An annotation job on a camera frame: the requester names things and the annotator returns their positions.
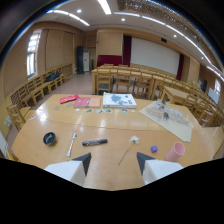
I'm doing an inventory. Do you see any white book with grey print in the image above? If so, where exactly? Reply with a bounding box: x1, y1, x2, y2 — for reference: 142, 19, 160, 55
102, 91, 138, 110

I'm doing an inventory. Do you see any pink plastic cup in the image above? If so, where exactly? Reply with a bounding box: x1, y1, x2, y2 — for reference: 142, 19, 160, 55
165, 142, 186, 163

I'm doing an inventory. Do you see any silver metal spoon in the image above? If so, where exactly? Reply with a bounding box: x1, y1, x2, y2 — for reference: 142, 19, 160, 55
66, 132, 78, 158

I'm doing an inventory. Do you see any black marker pen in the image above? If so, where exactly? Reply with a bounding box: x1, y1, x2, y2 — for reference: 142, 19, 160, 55
81, 138, 109, 147

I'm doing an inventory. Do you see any white artificial flower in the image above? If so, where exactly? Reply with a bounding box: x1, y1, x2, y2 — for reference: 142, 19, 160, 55
117, 135, 140, 167

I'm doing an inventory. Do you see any beige poster sheet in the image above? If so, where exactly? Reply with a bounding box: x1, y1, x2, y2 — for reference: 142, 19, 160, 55
138, 99, 194, 143

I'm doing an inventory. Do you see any wooden chair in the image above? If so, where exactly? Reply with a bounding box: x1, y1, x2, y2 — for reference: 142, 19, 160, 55
95, 68, 113, 95
132, 71, 154, 100
6, 104, 32, 132
115, 68, 132, 94

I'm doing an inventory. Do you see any small wooden table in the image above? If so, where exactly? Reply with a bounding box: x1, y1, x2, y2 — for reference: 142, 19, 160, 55
160, 85, 196, 105

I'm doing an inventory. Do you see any dark bag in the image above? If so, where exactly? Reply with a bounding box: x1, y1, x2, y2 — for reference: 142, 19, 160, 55
44, 70, 62, 83

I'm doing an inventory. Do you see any long wooden table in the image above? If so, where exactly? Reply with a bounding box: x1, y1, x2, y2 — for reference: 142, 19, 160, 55
91, 66, 174, 95

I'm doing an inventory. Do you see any black tall cabinet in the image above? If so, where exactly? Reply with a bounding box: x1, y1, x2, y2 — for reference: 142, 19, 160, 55
76, 45, 85, 75

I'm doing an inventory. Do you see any white projection screen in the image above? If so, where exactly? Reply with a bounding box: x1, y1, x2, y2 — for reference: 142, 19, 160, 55
129, 36, 181, 76

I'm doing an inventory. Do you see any red podium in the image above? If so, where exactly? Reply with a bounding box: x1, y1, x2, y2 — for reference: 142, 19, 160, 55
96, 54, 123, 68

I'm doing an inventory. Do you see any window with white frame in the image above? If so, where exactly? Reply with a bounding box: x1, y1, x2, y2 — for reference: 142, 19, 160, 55
26, 31, 42, 79

